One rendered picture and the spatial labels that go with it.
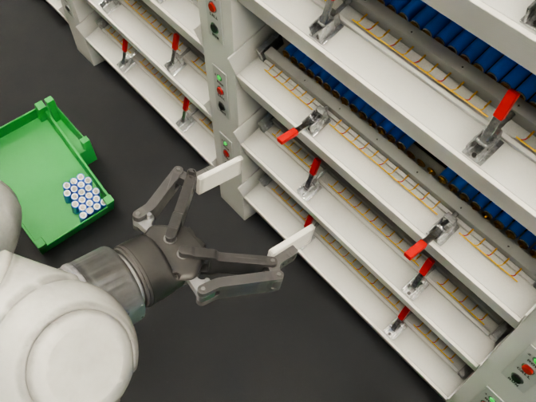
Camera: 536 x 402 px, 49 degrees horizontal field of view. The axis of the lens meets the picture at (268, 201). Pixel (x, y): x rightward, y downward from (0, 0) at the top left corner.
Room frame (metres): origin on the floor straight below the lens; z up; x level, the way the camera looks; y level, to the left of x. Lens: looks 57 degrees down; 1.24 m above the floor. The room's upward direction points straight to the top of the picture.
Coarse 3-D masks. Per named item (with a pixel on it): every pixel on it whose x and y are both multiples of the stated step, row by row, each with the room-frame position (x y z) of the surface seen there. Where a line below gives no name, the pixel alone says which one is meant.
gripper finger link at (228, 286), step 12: (228, 276) 0.29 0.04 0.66; (240, 276) 0.29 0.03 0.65; (252, 276) 0.29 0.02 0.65; (264, 276) 0.29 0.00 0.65; (276, 276) 0.29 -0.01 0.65; (204, 288) 0.27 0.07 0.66; (216, 288) 0.27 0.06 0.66; (228, 288) 0.27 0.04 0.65; (240, 288) 0.28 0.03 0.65; (252, 288) 0.28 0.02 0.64; (264, 288) 0.28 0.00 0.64; (276, 288) 0.29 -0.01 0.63
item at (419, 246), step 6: (438, 228) 0.43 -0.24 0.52; (432, 234) 0.42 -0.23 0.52; (438, 234) 0.42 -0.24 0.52; (420, 240) 0.41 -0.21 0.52; (426, 240) 0.41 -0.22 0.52; (414, 246) 0.40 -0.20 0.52; (420, 246) 0.40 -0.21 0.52; (426, 246) 0.40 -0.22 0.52; (408, 252) 0.39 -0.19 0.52; (414, 252) 0.39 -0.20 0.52; (408, 258) 0.38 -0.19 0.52
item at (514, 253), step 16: (272, 48) 0.78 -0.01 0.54; (288, 64) 0.74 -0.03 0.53; (288, 80) 0.72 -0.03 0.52; (304, 80) 0.70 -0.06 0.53; (320, 96) 0.67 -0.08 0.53; (336, 112) 0.64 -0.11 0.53; (352, 112) 0.63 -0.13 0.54; (336, 128) 0.62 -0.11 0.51; (352, 128) 0.61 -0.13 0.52; (368, 128) 0.60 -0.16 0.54; (384, 144) 0.57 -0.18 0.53; (400, 160) 0.54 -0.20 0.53; (416, 176) 0.51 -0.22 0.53; (432, 176) 0.51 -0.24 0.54; (432, 192) 0.48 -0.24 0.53; (448, 192) 0.48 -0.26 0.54; (432, 208) 0.47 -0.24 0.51; (448, 208) 0.46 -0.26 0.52; (464, 208) 0.45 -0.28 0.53; (480, 224) 0.43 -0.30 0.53; (496, 240) 0.40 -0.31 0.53; (512, 256) 0.38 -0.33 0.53; (528, 256) 0.38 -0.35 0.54; (528, 272) 0.36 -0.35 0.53
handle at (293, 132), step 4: (308, 120) 0.63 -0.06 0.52; (312, 120) 0.63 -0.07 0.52; (300, 124) 0.62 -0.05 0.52; (304, 124) 0.62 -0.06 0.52; (308, 124) 0.62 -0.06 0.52; (292, 128) 0.61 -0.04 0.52; (296, 128) 0.61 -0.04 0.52; (300, 128) 0.61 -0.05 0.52; (304, 128) 0.61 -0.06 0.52; (288, 132) 0.60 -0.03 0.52; (292, 132) 0.60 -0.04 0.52; (296, 132) 0.60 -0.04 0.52; (280, 136) 0.59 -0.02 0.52; (284, 136) 0.59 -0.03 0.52; (288, 136) 0.59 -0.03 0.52; (292, 136) 0.60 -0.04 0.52; (280, 140) 0.58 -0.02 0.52; (284, 140) 0.58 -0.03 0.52; (288, 140) 0.59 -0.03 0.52
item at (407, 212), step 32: (256, 64) 0.77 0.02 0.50; (256, 96) 0.72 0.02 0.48; (288, 96) 0.70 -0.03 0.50; (288, 128) 0.67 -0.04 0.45; (352, 160) 0.57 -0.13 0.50; (416, 160) 0.55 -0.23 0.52; (384, 192) 0.51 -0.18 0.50; (416, 192) 0.50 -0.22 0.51; (416, 224) 0.45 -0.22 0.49; (448, 256) 0.40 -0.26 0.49; (480, 256) 0.39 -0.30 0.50; (480, 288) 0.35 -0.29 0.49; (512, 288) 0.34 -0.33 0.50; (512, 320) 0.31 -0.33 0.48
